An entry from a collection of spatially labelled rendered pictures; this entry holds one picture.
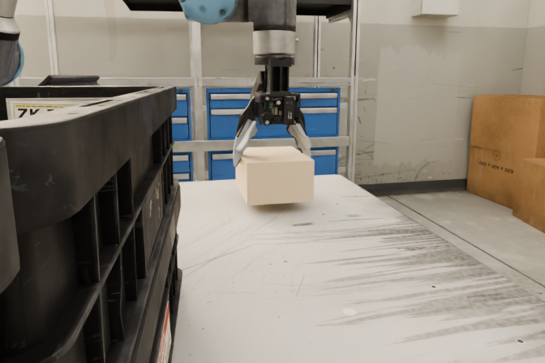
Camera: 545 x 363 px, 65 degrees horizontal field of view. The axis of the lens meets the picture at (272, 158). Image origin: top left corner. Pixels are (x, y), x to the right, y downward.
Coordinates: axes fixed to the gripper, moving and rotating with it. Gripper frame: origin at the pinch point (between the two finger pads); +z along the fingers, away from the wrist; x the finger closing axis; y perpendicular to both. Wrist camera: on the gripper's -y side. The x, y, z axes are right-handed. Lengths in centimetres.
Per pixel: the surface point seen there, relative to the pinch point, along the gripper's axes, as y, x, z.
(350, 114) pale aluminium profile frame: -140, 73, 5
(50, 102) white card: 29.6, -29.8, -14.1
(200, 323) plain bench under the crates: 39.5, -15.3, 7.1
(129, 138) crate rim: 59, -19, -15
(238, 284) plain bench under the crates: 32.3, -10.7, 7.1
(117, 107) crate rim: 61, -19, -16
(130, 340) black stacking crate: 60, -19, -6
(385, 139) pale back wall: -227, 139, 34
